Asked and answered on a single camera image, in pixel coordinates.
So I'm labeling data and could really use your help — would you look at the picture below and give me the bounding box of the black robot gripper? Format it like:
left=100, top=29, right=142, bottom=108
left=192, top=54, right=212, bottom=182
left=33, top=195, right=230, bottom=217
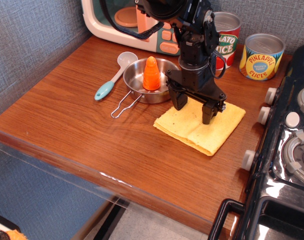
left=165, top=65, right=227, bottom=125

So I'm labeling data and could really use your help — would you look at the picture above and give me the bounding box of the yellow rag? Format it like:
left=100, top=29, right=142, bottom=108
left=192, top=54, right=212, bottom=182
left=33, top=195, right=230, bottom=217
left=153, top=97, right=246, bottom=156

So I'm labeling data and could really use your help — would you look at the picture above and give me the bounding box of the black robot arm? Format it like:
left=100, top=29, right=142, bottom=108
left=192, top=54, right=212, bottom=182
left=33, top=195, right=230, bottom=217
left=135, top=0, right=227, bottom=125

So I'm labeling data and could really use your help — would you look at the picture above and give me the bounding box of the orange toy carrot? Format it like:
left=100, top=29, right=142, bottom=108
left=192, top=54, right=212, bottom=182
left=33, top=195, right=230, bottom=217
left=142, top=56, right=161, bottom=91

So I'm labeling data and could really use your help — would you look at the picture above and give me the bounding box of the small steel pan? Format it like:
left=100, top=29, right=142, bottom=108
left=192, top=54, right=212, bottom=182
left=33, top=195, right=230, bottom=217
left=110, top=58, right=179, bottom=119

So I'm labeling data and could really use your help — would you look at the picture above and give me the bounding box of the pineapple slices can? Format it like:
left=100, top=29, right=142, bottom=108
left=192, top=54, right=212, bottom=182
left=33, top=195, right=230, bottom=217
left=239, top=33, right=286, bottom=81

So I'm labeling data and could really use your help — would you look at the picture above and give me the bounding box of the white teal spoon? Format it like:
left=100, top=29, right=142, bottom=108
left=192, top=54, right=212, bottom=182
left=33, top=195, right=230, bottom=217
left=94, top=51, right=138, bottom=101

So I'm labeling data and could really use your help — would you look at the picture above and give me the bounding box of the tomato sauce can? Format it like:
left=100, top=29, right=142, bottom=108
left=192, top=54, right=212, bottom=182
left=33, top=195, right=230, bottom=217
left=214, top=11, right=242, bottom=70

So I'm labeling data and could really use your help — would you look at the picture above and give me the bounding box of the toy microwave teal and white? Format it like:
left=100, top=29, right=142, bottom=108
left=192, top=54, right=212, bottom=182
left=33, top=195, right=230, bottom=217
left=80, top=0, right=183, bottom=56

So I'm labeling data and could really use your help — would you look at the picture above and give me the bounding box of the black toy stove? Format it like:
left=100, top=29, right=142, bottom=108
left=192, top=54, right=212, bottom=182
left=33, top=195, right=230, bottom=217
left=208, top=45, right=304, bottom=240

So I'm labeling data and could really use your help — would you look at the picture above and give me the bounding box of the clear acrylic guard panel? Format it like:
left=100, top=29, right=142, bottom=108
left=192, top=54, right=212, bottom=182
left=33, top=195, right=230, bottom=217
left=0, top=143, right=208, bottom=240

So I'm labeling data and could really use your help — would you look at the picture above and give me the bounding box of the orange plush object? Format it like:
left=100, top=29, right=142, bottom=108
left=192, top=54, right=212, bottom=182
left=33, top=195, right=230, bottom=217
left=0, top=229, right=28, bottom=240

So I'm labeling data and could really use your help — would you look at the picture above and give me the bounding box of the black braided cable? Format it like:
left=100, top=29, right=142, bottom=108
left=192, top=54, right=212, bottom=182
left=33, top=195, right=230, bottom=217
left=99, top=0, right=165, bottom=41

